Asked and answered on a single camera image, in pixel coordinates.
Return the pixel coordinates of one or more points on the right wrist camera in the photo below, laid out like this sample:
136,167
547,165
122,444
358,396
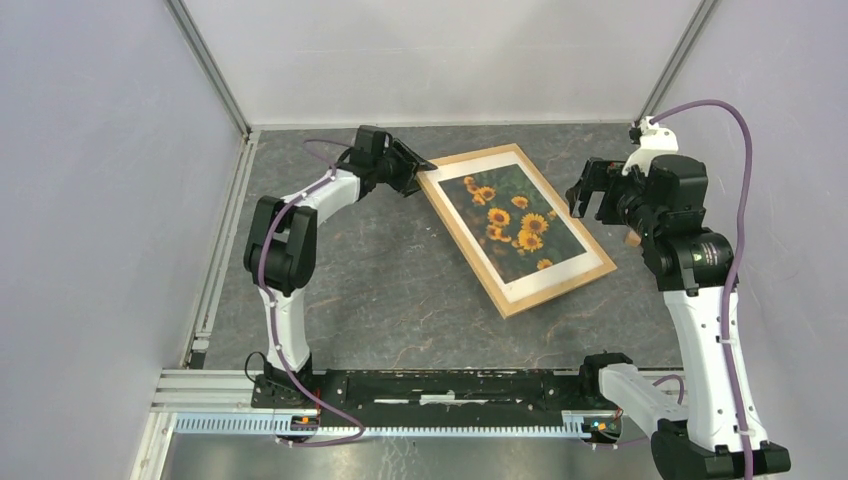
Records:
653,140

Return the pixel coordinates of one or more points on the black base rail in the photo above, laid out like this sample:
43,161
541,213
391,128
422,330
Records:
431,398

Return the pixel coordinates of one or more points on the small wooden cube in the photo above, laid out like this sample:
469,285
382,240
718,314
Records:
633,239

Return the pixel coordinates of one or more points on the white slotted cable duct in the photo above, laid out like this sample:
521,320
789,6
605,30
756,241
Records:
570,426

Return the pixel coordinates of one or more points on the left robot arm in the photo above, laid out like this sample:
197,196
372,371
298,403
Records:
281,250

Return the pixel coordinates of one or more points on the sunflower photo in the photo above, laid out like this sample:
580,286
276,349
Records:
517,228

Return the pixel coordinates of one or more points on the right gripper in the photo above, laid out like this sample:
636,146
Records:
601,175

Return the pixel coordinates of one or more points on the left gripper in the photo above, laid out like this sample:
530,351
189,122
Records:
408,169

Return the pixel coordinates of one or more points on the wooden picture frame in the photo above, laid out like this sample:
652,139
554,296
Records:
530,301

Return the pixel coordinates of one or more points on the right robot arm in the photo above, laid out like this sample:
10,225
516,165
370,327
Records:
717,434

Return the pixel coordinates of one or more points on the white photo mat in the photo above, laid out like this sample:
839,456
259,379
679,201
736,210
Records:
550,278

